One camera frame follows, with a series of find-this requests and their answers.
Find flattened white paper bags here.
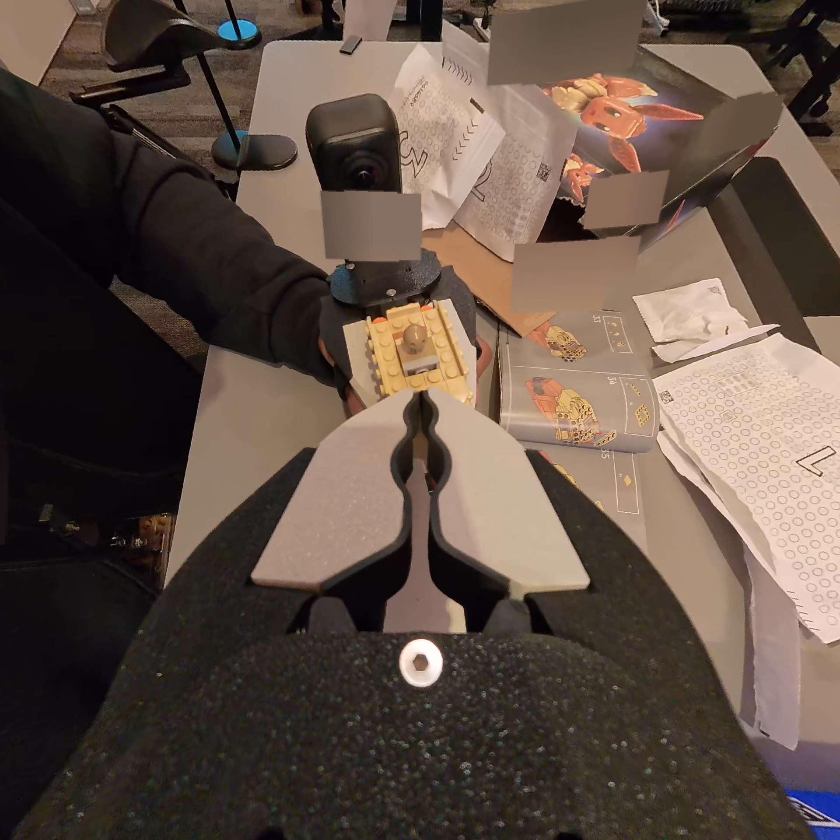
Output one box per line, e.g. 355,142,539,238
633,279,752,363

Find black office chair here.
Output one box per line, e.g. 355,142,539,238
69,0,244,139

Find grey desk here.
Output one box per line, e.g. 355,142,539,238
164,37,840,788

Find blue plastic bin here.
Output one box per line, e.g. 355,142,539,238
777,785,840,840

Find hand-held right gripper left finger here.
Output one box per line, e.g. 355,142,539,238
250,392,429,620

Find person's left forearm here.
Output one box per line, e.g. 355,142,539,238
112,125,336,384

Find white dotted paper sheet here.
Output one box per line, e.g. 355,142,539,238
653,331,840,644

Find black floor stand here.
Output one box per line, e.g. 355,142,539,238
210,53,299,173

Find dark printed kit box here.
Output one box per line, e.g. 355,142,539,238
545,40,788,244

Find blue round stand base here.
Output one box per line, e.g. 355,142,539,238
217,0,263,51

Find tan brick model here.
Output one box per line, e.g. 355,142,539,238
368,302,476,405

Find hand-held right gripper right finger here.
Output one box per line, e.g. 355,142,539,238
420,392,592,620

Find brown cardboard piece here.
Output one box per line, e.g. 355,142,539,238
418,224,565,340

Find grey instruction booklet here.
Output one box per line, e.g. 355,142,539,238
497,309,683,526

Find person's black jacket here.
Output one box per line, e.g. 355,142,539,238
0,66,211,840

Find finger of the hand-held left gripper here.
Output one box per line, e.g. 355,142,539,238
336,318,376,396
441,300,481,395

